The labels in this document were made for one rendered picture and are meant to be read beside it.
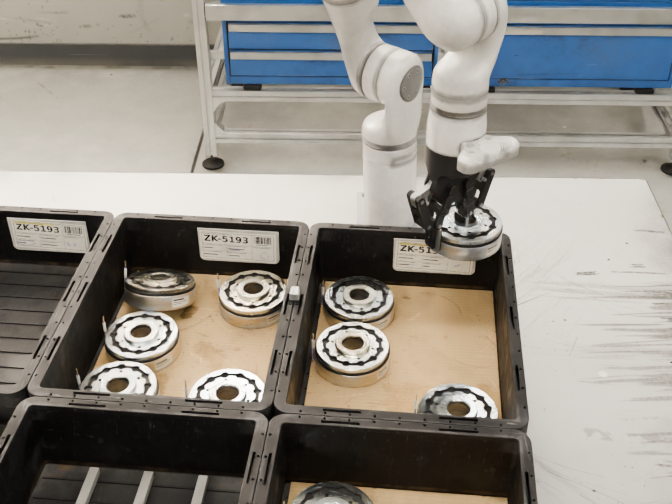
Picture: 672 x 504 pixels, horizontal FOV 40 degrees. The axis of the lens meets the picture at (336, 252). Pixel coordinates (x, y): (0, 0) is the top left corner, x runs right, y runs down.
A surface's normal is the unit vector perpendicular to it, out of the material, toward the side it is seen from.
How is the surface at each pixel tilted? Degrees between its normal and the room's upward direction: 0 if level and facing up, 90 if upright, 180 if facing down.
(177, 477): 0
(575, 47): 90
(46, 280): 0
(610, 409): 0
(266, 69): 90
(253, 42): 90
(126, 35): 90
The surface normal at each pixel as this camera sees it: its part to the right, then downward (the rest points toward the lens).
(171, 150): 0.00, -0.81
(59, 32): -0.03, 0.58
